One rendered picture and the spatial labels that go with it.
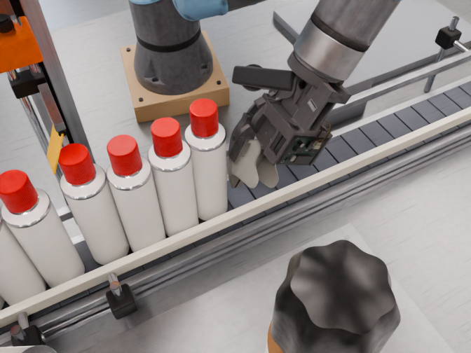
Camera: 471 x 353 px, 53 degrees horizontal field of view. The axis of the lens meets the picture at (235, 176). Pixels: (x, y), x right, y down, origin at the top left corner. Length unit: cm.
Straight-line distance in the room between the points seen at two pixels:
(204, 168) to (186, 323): 20
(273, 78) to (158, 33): 29
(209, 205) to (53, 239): 21
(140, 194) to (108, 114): 41
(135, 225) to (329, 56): 31
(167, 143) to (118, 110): 43
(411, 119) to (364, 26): 38
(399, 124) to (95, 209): 54
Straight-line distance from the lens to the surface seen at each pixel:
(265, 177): 65
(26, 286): 64
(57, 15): 125
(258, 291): 64
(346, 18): 53
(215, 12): 56
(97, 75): 104
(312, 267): 33
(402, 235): 79
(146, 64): 89
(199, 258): 69
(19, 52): 51
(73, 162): 52
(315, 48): 54
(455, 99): 96
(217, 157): 59
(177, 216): 63
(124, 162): 52
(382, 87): 80
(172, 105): 90
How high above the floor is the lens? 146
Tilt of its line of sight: 51 degrees down
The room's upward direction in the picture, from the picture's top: straight up
